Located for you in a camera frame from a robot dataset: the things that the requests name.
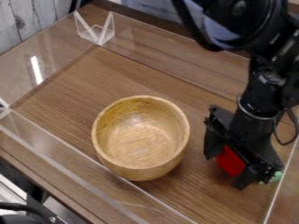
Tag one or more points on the red plush strawberry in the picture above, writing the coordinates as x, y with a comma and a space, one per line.
229, 162

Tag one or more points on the wooden bowl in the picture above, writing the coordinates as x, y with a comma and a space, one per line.
140, 134

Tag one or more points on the green rectangular block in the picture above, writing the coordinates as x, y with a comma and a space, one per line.
275, 178

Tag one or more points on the clear acrylic tray enclosure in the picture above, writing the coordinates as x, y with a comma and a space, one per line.
58, 80

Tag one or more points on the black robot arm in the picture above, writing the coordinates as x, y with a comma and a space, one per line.
260, 28

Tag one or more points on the black stand lower left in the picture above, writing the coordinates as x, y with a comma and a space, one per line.
32, 212

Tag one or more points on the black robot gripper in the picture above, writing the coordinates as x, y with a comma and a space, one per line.
245, 132

